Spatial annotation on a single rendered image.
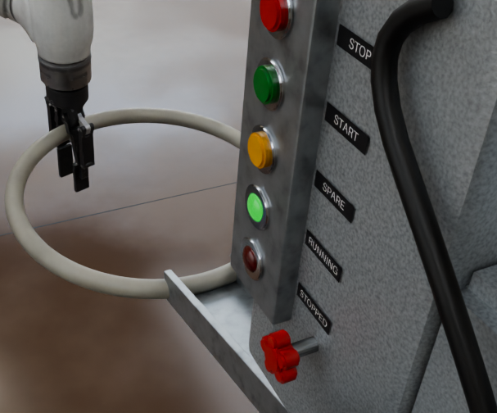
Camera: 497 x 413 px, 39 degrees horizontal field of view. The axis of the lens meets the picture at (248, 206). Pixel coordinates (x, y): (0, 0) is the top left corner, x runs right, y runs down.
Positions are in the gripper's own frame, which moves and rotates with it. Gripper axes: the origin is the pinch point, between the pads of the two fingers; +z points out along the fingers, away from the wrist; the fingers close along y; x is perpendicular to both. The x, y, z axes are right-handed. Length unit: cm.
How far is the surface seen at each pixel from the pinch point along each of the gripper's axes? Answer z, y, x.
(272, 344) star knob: -48, 79, -29
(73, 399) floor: 86, -6, -2
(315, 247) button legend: -55, 78, -25
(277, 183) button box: -58, 73, -25
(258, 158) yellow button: -59, 72, -25
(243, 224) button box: -51, 70, -24
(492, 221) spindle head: -65, 88, -25
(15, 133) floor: 99, -145, 54
